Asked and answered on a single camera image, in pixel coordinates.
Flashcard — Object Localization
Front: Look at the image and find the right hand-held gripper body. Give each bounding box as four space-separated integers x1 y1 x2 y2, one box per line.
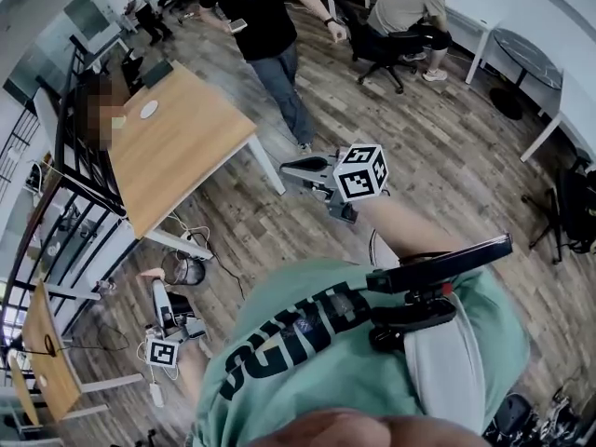
301 142 390 225

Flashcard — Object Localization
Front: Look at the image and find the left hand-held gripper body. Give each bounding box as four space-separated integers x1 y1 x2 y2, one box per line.
143 291 209 371

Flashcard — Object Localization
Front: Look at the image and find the person's right forearm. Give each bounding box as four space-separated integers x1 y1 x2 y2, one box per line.
359 196 469 269

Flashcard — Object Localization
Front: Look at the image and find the person's left forearm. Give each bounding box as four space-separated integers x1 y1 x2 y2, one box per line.
178 341 216 421

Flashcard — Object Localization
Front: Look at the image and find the white power adapter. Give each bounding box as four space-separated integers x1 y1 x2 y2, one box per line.
148 381 167 410

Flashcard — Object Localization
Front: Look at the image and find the small wooden table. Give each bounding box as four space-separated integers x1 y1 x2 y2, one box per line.
20 278 146 424

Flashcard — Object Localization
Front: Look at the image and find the black chest-mounted phone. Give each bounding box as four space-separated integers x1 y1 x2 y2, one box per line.
365 232 514 294

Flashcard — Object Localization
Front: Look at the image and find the wooden table with white legs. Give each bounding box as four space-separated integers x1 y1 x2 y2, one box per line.
107 60 288 261

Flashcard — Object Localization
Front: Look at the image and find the person's green printed t-shirt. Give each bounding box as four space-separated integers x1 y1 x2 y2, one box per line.
188 257 531 447

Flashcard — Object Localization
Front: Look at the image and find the black office chair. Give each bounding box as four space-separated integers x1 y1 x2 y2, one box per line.
310 0 419 95

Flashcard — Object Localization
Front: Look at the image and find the black metal shelf rack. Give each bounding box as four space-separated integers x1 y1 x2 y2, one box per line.
0 34 129 344

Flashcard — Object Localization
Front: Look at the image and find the black laptop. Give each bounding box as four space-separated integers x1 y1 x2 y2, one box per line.
141 60 175 88

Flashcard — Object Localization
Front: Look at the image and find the round black table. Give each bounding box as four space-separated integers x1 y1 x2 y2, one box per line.
488 27 565 121

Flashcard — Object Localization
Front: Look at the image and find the person's chin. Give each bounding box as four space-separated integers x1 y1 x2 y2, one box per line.
258 406 493 447

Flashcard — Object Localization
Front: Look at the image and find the white long desk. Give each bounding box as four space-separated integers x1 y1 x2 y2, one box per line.
444 3 596 163

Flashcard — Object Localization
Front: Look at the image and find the black bag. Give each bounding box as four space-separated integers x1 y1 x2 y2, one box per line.
482 390 596 447

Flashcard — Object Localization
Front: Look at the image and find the wire mesh wastebasket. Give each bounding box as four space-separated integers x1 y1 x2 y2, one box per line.
159 248 207 289

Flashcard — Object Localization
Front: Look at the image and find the black floor cable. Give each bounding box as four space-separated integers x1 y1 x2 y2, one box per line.
185 230 247 302

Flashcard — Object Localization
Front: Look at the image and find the black chest mount bracket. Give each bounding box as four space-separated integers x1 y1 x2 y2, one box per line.
369 284 458 354

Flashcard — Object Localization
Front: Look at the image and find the white chest strap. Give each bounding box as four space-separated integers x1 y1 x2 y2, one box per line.
402 312 488 417

